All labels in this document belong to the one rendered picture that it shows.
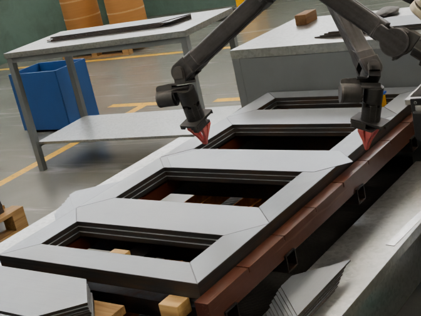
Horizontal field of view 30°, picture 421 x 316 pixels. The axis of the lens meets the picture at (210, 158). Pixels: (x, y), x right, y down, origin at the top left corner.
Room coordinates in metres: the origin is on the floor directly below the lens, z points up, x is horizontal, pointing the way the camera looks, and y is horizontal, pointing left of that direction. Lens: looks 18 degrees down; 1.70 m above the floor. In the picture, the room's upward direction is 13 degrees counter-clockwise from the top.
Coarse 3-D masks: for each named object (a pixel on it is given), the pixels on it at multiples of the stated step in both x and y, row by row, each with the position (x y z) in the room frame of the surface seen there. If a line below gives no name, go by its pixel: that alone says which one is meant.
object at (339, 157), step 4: (340, 152) 2.37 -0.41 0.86; (332, 156) 2.36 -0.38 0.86; (336, 156) 2.35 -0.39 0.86; (340, 156) 2.34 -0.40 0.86; (344, 156) 2.33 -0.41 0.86; (328, 160) 2.33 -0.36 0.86; (332, 160) 2.32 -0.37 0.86; (336, 160) 2.31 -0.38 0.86; (340, 160) 2.31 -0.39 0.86; (344, 160) 2.30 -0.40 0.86; (324, 164) 2.30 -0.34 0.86; (328, 164) 2.29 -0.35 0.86; (332, 164) 2.28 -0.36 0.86; (336, 164) 2.27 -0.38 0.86; (320, 168) 2.27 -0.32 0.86; (324, 168) 2.27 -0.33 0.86
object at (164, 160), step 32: (256, 128) 2.91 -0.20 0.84; (288, 128) 2.81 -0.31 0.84; (320, 128) 2.73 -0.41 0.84; (352, 128) 2.65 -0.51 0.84; (352, 160) 2.35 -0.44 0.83; (128, 192) 2.48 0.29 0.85; (96, 224) 2.23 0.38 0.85; (0, 256) 2.15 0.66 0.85; (160, 288) 1.77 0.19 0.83; (192, 288) 1.70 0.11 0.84
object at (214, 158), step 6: (216, 150) 2.69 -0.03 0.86; (222, 150) 2.67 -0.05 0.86; (228, 150) 2.66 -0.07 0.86; (234, 150) 2.64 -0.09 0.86; (210, 156) 2.64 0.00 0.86; (216, 156) 2.62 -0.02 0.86; (222, 156) 2.61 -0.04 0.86; (198, 162) 2.60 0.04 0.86; (204, 162) 2.58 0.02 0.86; (210, 162) 2.57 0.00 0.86; (216, 162) 2.55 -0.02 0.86; (198, 168) 2.54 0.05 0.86; (204, 168) 2.52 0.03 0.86
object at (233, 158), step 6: (240, 150) 2.63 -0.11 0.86; (246, 150) 2.61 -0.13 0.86; (252, 150) 2.60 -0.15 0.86; (228, 156) 2.59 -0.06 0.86; (234, 156) 2.58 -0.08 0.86; (240, 156) 2.56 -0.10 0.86; (222, 162) 2.54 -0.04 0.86; (228, 162) 2.53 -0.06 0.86; (234, 162) 2.51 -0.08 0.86; (210, 168) 2.51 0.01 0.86; (216, 168) 2.49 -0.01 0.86; (222, 168) 2.48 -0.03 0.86; (228, 168) 2.47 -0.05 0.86
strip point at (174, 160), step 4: (188, 152) 2.74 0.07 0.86; (192, 152) 2.73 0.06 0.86; (172, 156) 2.74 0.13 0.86; (176, 156) 2.73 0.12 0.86; (180, 156) 2.71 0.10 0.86; (184, 156) 2.70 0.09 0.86; (188, 156) 2.69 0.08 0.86; (168, 160) 2.70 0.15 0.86; (172, 160) 2.69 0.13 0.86; (176, 160) 2.68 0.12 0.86; (180, 160) 2.67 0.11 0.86; (172, 164) 2.64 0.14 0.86
